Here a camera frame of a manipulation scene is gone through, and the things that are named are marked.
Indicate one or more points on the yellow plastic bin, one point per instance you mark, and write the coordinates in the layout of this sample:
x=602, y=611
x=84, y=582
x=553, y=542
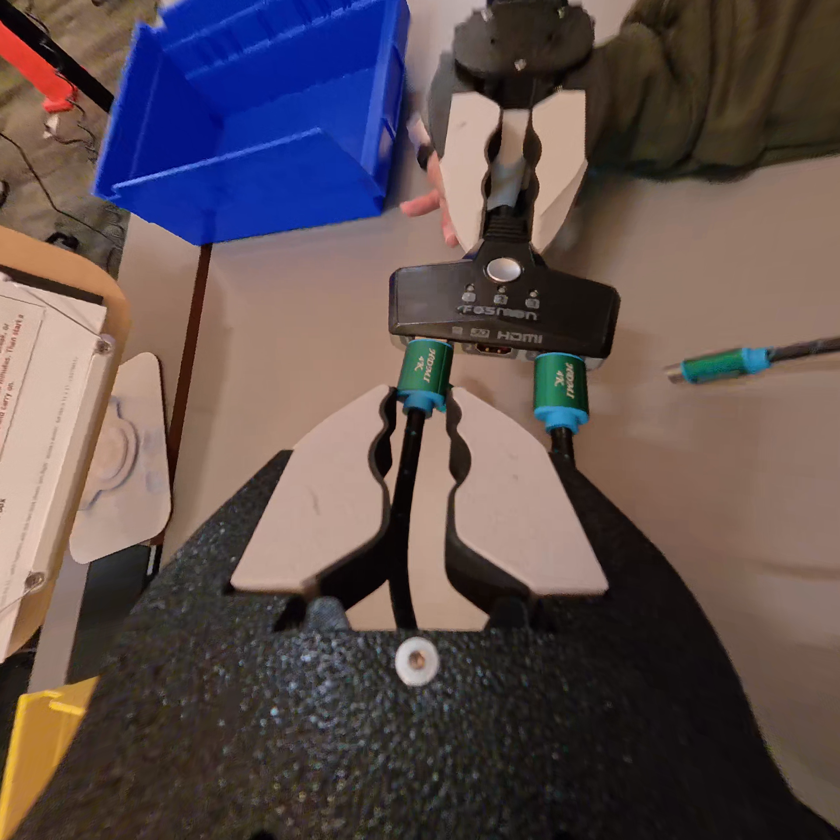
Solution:
x=33, y=754

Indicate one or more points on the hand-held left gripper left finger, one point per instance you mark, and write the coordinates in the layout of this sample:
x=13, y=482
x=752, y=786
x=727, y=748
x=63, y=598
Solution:
x=315, y=499

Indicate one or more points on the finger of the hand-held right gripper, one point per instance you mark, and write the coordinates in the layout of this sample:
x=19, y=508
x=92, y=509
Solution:
x=561, y=157
x=466, y=170

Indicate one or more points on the printed instruction sheet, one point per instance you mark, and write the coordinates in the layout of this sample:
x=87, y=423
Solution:
x=39, y=426

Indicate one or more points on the black metal bar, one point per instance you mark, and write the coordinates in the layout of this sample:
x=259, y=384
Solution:
x=65, y=62

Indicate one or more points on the red metal bar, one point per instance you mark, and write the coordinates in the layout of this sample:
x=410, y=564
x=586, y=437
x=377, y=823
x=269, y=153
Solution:
x=33, y=59

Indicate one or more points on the white stand base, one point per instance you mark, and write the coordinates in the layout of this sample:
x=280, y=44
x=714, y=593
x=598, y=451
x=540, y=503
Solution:
x=131, y=459

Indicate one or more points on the instruction sheet on wooden stand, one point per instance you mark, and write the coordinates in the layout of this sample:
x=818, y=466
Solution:
x=65, y=259

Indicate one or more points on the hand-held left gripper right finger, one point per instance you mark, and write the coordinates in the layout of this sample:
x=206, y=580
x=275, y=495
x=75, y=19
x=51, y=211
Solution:
x=525, y=512

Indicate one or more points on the black video switch box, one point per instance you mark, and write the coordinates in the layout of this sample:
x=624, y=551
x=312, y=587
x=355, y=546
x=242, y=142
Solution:
x=426, y=295

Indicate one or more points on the person's right hand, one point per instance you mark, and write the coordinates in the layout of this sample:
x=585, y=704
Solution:
x=426, y=205

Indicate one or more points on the blue plastic bin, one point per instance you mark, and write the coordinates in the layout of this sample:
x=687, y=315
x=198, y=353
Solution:
x=262, y=98

